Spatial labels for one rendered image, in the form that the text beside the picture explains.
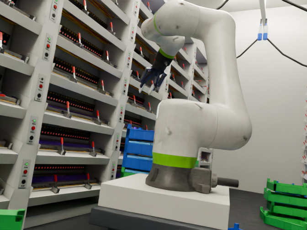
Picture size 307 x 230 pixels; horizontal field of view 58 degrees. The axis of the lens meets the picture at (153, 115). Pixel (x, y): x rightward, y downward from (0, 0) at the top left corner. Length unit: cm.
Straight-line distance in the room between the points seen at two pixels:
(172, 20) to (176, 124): 40
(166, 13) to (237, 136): 47
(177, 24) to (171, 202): 59
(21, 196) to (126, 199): 75
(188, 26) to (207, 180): 52
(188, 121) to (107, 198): 29
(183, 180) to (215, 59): 42
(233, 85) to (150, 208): 45
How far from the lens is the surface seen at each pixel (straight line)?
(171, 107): 74
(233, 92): 87
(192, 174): 77
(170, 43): 143
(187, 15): 99
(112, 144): 184
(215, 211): 67
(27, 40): 145
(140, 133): 152
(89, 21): 167
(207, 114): 77
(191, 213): 67
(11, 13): 132
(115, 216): 69
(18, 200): 137
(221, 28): 101
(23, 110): 131
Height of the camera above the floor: 44
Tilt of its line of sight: 7 degrees up
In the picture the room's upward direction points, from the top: 7 degrees clockwise
